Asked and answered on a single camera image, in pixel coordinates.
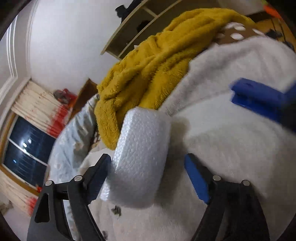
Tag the right cream red curtain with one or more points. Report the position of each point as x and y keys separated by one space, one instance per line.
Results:
x=40 y=108

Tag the window with wooden frame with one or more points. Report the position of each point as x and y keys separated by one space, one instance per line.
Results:
x=25 y=152

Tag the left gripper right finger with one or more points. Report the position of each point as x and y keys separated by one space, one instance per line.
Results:
x=237 y=202

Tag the polka dot brown sheet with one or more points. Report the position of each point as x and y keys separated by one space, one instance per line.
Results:
x=234 y=32

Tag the light blue floral quilt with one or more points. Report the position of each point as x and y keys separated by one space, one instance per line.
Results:
x=72 y=145

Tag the mustard yellow blanket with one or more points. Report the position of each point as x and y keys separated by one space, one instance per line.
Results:
x=147 y=75

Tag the white foam block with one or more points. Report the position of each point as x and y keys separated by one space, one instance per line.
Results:
x=139 y=159

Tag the cream red curtain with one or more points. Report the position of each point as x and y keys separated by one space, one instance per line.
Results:
x=19 y=196
x=40 y=108

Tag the wooden shelf unit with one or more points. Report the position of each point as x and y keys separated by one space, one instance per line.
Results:
x=147 y=19

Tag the left cream red curtain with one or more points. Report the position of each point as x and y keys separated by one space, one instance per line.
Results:
x=19 y=196

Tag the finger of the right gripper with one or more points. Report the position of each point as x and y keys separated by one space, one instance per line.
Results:
x=266 y=101

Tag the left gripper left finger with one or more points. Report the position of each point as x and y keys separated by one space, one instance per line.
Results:
x=49 y=222

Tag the red electric fan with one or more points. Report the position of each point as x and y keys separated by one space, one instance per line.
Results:
x=65 y=96

